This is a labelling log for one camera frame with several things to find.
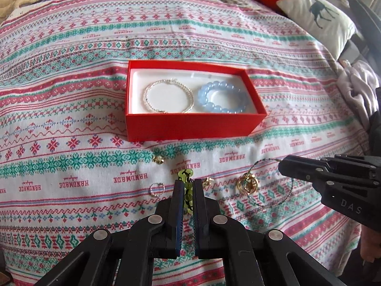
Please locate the black angular object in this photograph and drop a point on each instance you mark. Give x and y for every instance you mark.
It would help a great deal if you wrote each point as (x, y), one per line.
(369, 26)

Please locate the lavender cloth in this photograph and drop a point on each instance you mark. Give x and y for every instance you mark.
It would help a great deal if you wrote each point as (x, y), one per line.
(360, 89)

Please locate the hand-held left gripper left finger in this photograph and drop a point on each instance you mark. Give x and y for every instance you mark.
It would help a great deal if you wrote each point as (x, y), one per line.
(175, 214)

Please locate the red jewelry box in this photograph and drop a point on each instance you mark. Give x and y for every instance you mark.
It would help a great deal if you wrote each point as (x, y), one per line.
(190, 128)

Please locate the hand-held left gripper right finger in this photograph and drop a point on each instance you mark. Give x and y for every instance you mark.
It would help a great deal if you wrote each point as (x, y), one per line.
(200, 214)

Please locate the deer print pillow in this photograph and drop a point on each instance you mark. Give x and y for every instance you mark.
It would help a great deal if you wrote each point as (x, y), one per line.
(315, 15)

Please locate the brown object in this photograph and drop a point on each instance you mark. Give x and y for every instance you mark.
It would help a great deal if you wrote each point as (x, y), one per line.
(5, 278)

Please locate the small gold earrings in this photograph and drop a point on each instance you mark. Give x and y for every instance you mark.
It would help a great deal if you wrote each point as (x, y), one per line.
(158, 159)

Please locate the patterned knit-print blanket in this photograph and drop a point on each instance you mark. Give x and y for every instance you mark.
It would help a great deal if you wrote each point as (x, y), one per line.
(89, 95)

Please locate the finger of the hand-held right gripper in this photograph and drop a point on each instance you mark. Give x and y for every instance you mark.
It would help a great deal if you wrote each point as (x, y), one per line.
(300, 168)

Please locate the gold earring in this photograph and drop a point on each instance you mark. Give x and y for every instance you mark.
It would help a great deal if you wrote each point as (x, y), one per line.
(207, 181)

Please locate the person's right hand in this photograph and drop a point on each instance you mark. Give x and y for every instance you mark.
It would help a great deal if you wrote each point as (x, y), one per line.
(372, 250)

